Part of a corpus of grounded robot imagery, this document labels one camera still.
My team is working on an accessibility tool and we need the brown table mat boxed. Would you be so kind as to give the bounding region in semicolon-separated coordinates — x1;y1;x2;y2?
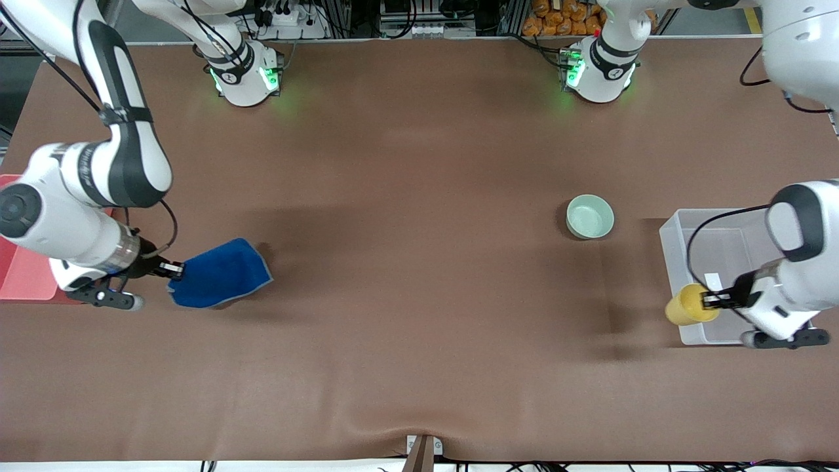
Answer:
0;36;839;463

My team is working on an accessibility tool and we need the translucent white plastic bin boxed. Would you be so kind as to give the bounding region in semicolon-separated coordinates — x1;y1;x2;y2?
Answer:
659;208;817;346

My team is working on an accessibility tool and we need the small metal bracket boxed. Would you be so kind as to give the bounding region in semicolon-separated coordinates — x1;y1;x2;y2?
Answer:
406;435;444;456

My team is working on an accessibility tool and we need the mint green bowl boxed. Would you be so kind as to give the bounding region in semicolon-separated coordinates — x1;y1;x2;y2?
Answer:
566;194;615;241

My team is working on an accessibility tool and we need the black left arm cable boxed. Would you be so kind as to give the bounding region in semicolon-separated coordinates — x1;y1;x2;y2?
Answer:
687;46;836;322

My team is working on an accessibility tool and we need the white power strip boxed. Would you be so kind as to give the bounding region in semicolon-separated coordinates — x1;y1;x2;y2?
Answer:
259;0;328;40

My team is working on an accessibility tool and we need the yellow plastic cup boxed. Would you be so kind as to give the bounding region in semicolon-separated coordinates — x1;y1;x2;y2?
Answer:
665;283;720;326

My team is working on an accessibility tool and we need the pink plastic bin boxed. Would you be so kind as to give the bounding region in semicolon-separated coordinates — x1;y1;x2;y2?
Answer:
0;174;115;305

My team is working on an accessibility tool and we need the brown wooden post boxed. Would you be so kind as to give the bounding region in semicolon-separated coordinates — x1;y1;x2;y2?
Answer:
402;436;435;472

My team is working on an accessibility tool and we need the blue microfiber cloth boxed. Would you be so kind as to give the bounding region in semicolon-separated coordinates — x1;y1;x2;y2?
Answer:
168;238;274;310

